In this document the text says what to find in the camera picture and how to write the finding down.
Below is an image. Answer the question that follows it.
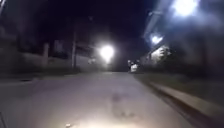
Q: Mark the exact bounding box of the white vehicle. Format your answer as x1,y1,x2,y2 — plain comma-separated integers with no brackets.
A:
129,63,139,74

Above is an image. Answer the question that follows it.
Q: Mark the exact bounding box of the pole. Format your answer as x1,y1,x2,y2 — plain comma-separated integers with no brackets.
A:
70,29,78,69

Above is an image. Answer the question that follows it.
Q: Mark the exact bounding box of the grey asphalt road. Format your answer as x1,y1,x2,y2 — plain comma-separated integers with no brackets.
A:
0,71,198,128

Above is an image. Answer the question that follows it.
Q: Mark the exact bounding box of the dark verge strip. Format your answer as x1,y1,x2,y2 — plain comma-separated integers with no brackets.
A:
133,72,224,108

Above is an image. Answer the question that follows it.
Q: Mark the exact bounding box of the building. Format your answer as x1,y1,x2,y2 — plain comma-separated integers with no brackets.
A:
141,0,224,73

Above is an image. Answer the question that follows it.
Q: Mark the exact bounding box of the pale concrete kerb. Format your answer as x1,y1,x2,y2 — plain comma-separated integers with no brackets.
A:
146,80,224,125

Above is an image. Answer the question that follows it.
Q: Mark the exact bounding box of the pale wall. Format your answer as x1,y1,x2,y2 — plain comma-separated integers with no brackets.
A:
0,49,103,76

